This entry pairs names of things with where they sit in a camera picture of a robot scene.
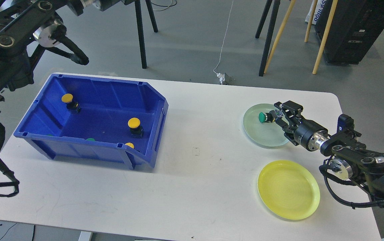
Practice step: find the wooden stick left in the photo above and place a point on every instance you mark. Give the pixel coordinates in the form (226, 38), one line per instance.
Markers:
(279, 34)

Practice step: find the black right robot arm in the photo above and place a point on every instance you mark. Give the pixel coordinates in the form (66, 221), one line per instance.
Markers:
(348, 161)

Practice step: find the yellow push button back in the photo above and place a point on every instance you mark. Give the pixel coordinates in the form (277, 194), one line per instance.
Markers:
(71, 104)

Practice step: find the black cabinet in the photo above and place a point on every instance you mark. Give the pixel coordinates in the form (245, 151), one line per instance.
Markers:
(355, 27)

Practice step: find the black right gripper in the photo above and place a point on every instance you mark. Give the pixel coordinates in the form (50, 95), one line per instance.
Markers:
(300, 131)

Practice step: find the white printed bag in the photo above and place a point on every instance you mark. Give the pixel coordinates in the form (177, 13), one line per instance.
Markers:
(318, 11)

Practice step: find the light green plate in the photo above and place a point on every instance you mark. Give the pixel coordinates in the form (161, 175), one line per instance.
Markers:
(266, 135)

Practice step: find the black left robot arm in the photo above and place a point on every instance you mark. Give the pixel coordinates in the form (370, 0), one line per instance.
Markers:
(30, 27)

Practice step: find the black tripod leg right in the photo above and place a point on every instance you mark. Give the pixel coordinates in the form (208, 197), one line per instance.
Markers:
(272, 22)

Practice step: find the yellow plate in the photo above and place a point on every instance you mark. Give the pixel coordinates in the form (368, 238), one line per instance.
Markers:
(288, 190)

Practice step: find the blue plastic bin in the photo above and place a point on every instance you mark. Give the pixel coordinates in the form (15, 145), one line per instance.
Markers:
(106, 105)

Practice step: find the yellow push button front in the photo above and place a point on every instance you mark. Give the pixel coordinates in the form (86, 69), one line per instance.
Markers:
(131, 145)

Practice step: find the yellow push button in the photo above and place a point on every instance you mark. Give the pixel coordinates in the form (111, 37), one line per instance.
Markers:
(71, 104)
(131, 145)
(135, 127)

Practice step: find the white power plug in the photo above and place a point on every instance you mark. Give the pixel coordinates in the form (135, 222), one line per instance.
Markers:
(224, 79)

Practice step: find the wooden stick middle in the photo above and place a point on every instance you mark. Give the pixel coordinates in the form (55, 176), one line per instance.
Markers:
(310, 20)

